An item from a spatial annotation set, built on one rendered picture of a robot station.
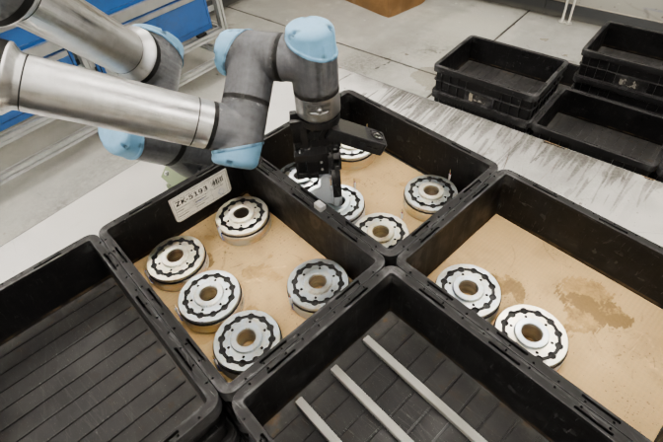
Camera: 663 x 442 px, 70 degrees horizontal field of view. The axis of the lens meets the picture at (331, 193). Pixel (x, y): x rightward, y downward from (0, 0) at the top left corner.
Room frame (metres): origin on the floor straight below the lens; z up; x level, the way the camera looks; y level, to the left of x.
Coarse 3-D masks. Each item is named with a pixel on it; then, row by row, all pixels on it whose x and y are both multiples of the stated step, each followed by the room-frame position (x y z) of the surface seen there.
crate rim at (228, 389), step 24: (216, 168) 0.70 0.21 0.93; (264, 168) 0.68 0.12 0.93; (168, 192) 0.64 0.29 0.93; (288, 192) 0.61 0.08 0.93; (120, 216) 0.59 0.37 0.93; (360, 240) 0.49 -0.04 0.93; (120, 264) 0.48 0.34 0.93; (384, 264) 0.44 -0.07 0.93; (144, 288) 0.43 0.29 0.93; (168, 312) 0.39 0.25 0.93; (288, 336) 0.33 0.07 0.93; (264, 360) 0.30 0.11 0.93; (216, 384) 0.27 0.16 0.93; (240, 384) 0.27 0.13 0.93
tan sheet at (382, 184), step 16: (384, 160) 0.79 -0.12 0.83; (352, 176) 0.75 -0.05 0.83; (368, 176) 0.75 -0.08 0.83; (384, 176) 0.74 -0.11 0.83; (400, 176) 0.74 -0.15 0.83; (416, 176) 0.73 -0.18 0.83; (368, 192) 0.70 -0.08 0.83; (384, 192) 0.69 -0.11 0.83; (400, 192) 0.69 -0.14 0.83; (368, 208) 0.65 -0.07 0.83; (384, 208) 0.65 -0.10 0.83; (400, 208) 0.64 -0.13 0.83; (416, 224) 0.60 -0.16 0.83
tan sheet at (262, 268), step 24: (216, 240) 0.60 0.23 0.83; (264, 240) 0.59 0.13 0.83; (288, 240) 0.59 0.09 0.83; (144, 264) 0.56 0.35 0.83; (216, 264) 0.54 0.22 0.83; (240, 264) 0.54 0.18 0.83; (264, 264) 0.53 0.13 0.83; (288, 264) 0.53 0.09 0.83; (264, 288) 0.48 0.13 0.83; (264, 312) 0.44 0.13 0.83; (288, 312) 0.43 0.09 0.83; (192, 336) 0.40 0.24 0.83
